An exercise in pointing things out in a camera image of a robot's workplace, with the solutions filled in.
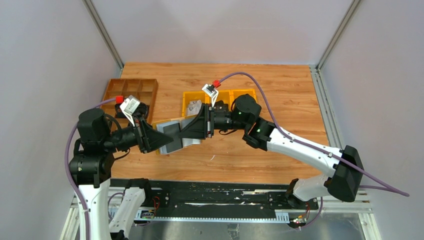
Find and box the yellow leather card holder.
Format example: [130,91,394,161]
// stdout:
[152,115,202,155]

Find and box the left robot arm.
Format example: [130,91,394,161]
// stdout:
[68,108,173,240]

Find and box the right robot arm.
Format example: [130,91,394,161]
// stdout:
[179,94,364,204]

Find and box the grey cards pile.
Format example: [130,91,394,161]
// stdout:
[185,100,202,116]

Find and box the middle yellow bin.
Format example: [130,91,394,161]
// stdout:
[213,90,234,111]

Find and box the yellow bin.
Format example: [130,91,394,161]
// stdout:
[181,91,210,117]
[231,88,257,101]
[213,90,234,111]

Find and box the right yellow bin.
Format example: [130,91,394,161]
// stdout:
[231,88,257,101]

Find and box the left yellow bin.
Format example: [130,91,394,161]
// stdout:
[181,91,210,117]

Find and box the wooden compartment tray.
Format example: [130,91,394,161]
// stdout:
[100,78,159,128]

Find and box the black cable coil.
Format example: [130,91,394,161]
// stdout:
[114,102,150,118]

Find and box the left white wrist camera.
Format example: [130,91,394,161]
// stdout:
[119,95,141,127]

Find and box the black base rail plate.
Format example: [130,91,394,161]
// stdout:
[121,179,320,220]

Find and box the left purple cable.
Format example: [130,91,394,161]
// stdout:
[64,97,120,240]

